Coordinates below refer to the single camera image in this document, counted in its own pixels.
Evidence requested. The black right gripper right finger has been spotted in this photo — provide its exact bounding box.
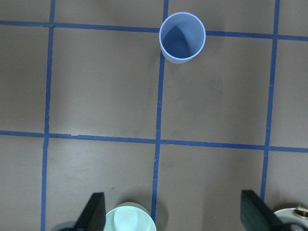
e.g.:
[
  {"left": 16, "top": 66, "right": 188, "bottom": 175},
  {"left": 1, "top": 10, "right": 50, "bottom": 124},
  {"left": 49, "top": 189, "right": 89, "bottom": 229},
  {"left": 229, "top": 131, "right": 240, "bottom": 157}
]
[{"left": 241, "top": 190, "right": 291, "bottom": 231}]

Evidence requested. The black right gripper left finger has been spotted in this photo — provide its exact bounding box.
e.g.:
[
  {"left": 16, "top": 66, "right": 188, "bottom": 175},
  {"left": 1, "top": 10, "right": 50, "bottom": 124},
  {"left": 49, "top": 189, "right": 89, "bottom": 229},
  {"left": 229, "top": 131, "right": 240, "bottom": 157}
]
[{"left": 74, "top": 192, "right": 106, "bottom": 231}]

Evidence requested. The mint green bowl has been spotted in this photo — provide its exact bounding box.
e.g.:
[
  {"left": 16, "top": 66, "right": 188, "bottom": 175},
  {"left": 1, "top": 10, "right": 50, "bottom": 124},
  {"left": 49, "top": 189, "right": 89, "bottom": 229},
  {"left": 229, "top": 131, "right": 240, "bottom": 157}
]
[{"left": 104, "top": 202, "right": 157, "bottom": 231}]

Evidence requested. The cream white toaster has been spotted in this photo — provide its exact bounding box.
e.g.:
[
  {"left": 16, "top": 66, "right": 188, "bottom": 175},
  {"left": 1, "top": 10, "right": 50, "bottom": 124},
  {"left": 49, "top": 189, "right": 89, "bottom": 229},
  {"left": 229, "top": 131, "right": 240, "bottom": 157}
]
[{"left": 274, "top": 205, "right": 308, "bottom": 229}]

